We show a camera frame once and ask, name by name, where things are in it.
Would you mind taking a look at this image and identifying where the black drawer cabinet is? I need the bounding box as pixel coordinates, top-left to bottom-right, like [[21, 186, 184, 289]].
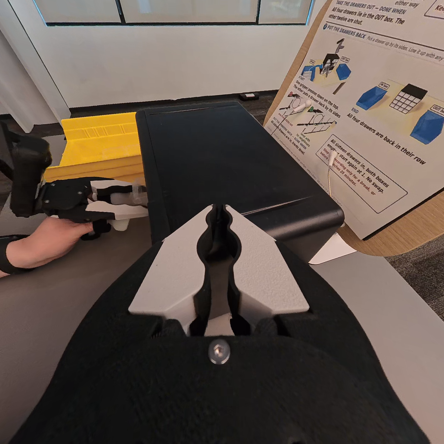
[[135, 101, 345, 264]]

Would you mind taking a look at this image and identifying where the black wrist strap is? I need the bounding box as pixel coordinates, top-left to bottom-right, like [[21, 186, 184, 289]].
[[0, 234, 32, 275]]

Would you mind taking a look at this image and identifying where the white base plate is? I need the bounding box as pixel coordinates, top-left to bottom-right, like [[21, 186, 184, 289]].
[[308, 232, 358, 265]]

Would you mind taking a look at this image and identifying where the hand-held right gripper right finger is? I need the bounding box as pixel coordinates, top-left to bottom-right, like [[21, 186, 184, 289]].
[[220, 205, 310, 332]]

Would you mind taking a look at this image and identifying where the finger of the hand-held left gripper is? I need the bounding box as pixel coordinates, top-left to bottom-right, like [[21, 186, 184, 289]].
[[85, 203, 150, 231], [91, 184, 148, 206]]

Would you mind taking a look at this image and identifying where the instruction poster on board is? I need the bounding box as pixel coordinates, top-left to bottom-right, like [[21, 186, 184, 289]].
[[263, 0, 444, 256]]

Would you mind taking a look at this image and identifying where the yellow storage bin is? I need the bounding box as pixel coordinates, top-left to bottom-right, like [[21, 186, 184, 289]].
[[44, 112, 146, 184]]

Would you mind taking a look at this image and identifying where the person's left hand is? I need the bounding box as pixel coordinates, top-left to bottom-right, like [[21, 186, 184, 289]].
[[6, 216, 95, 272]]

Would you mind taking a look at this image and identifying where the printed instruction poster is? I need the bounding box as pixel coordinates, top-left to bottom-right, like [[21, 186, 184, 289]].
[[264, 0, 444, 241]]

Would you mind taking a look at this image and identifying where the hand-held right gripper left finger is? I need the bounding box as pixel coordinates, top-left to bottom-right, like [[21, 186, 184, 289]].
[[128, 204, 213, 337]]

